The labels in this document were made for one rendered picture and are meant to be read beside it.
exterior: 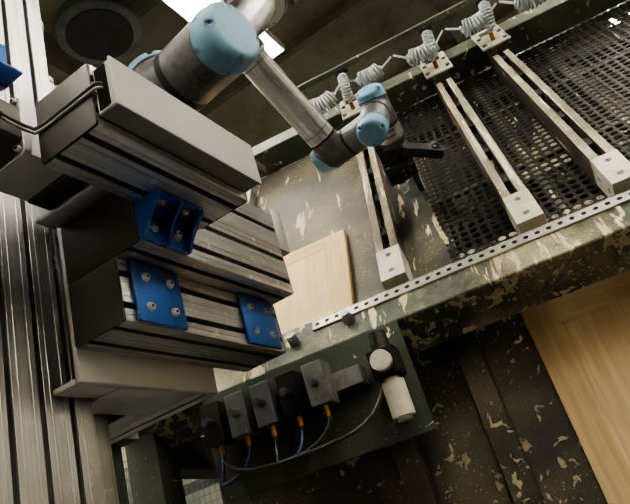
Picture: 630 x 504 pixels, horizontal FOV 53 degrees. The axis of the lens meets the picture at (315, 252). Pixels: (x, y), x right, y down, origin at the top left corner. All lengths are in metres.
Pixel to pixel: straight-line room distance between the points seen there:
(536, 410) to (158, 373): 0.94
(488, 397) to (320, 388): 0.43
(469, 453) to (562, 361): 0.30
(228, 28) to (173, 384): 0.57
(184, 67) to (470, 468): 1.08
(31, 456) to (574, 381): 1.15
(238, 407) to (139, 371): 0.49
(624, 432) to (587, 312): 0.27
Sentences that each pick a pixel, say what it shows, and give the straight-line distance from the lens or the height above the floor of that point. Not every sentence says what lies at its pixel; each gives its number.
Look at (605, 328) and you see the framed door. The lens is 1.60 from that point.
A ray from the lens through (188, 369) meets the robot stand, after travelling 1.01.
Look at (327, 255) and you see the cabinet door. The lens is 1.78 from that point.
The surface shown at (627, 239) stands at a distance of 1.42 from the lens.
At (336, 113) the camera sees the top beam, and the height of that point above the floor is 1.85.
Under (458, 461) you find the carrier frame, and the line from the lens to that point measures 1.60.
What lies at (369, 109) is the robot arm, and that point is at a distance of 1.59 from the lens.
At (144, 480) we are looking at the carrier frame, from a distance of 1.65.
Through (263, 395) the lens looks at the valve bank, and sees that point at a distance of 1.36.
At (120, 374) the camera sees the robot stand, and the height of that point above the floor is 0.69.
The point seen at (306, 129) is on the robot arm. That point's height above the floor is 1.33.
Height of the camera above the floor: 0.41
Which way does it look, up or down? 25 degrees up
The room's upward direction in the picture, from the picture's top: 18 degrees counter-clockwise
